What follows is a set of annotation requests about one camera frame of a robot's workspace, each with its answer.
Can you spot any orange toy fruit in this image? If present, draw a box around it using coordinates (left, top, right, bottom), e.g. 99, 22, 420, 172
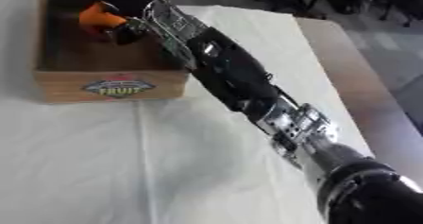
77, 1, 129, 30

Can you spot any tan cardboard box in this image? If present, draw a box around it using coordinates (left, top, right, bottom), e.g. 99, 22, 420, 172
29, 0, 192, 105

